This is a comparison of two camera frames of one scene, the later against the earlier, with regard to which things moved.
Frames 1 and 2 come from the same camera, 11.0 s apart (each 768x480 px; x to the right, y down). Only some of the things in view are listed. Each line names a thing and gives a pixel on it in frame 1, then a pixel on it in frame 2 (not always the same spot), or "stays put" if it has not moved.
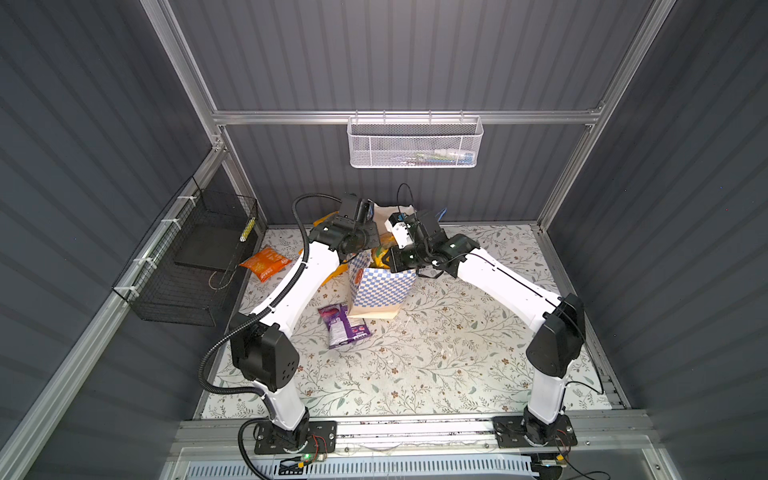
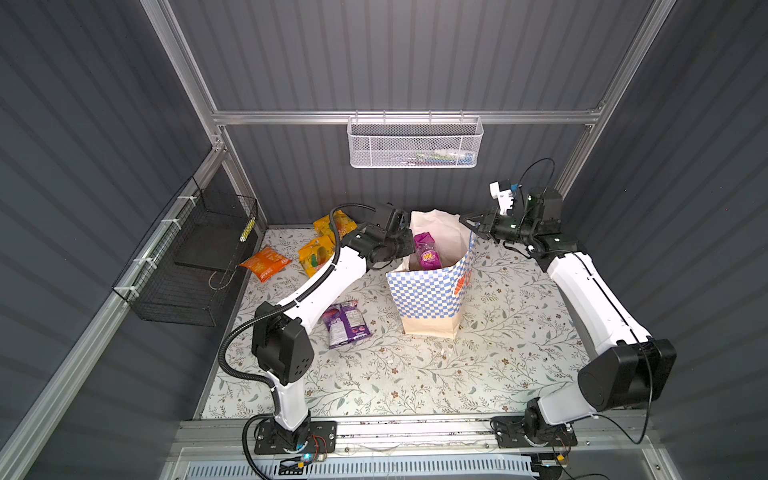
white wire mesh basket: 408,142 stays put
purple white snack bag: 342,329 stays put
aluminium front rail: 409,437 stays put
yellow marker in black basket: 246,230 stays put
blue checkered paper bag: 376,290 -> 429,287
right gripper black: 394,260 -> 487,222
